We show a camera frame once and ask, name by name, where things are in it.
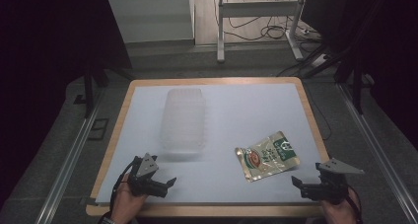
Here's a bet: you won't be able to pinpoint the black floor bracket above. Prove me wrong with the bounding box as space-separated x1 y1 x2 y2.
87 117 110 141

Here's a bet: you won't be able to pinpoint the person's left hand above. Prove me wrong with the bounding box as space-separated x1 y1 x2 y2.
110 173 148 224

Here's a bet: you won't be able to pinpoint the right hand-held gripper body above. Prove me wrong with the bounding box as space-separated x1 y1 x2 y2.
314 157 366 206

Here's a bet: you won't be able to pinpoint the aluminium rail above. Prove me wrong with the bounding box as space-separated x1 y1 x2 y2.
35 87 106 224
337 83 418 224

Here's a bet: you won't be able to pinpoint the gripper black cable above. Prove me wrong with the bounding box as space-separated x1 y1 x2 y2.
344 186 365 224
108 159 136 213

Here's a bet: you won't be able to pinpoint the thin black cable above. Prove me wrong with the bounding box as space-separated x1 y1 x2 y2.
302 81 333 142

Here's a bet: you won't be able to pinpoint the gold green snack packet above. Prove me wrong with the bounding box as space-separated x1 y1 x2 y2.
235 130 301 184

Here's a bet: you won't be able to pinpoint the white board panel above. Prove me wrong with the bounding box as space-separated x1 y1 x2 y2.
106 0 195 44

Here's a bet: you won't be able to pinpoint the clear plastic container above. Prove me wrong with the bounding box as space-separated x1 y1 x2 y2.
159 87 208 152

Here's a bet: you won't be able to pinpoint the white power strip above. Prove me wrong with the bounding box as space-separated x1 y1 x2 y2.
310 53 330 69

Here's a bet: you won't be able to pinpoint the person's right hand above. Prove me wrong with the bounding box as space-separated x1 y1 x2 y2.
319 187 362 224

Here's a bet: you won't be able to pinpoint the black floor cables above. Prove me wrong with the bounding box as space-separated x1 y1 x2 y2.
225 16 319 43

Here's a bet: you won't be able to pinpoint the white board with wooden frame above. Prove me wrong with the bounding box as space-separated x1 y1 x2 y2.
95 83 323 205

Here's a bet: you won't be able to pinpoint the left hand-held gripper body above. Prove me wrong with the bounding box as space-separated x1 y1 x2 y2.
127 152 160 197

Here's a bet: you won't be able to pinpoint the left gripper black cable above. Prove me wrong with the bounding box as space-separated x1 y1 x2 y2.
108 159 136 213

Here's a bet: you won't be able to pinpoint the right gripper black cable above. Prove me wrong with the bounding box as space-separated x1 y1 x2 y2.
344 186 365 224

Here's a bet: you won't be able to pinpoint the white metal desk frame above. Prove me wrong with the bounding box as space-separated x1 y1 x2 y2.
216 0 311 64

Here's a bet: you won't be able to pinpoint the black metal stand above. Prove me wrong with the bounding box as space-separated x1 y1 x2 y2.
82 64 110 119
333 51 367 115

